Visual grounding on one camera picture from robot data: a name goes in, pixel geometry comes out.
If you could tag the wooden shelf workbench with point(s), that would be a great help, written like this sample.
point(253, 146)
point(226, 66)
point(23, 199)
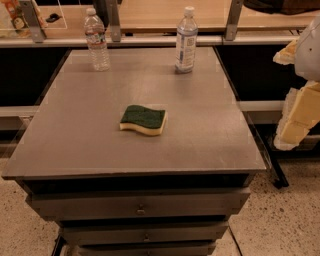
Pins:
point(154, 22)

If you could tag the clear water bottle red label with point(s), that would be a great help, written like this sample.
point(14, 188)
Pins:
point(96, 40)

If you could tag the small black object on shelf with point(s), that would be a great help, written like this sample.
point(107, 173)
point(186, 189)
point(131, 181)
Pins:
point(53, 18)

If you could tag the clear water bottle blue label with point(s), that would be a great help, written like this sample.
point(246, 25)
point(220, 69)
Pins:
point(186, 39)

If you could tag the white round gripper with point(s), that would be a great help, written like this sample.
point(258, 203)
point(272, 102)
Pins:
point(309, 55)

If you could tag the green and yellow sponge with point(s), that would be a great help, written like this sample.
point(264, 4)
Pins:
point(144, 120)

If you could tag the grey metal drawer cabinet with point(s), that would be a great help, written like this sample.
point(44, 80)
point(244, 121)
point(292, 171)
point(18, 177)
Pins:
point(119, 192)

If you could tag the colourful box on shelf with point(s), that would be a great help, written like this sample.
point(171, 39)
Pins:
point(21, 19)

